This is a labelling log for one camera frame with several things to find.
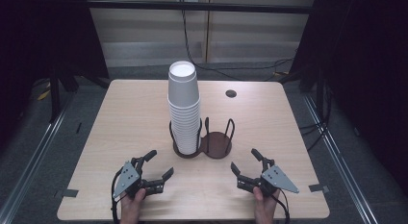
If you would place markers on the round table grommet hole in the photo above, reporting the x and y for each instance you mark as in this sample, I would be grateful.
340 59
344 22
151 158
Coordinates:
231 93

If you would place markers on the black horizontal bar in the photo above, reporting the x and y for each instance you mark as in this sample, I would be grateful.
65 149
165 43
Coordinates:
144 6

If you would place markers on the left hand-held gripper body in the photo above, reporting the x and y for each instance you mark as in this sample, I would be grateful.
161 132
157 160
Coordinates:
126 179

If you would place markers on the metal floor rail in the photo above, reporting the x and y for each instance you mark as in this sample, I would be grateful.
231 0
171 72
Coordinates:
38 155
336 160

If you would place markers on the person's left hand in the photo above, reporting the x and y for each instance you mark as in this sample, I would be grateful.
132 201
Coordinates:
131 209

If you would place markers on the stack of white paper cups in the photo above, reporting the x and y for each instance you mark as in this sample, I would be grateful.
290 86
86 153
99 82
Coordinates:
184 128

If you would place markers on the black metal stand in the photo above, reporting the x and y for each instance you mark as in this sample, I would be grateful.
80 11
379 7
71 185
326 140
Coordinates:
320 95
54 95

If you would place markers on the grey tape strip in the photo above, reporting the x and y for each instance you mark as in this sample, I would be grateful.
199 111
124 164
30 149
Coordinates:
66 193
318 188

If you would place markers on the dark curtain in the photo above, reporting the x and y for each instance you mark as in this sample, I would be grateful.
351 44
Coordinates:
32 41
369 57

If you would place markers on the person's right hand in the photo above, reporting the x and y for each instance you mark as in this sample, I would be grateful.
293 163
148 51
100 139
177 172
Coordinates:
266 209

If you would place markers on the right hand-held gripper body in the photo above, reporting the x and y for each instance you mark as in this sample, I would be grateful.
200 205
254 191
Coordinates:
279 179

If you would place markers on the yellow floor tape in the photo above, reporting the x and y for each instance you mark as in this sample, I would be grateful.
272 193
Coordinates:
43 95

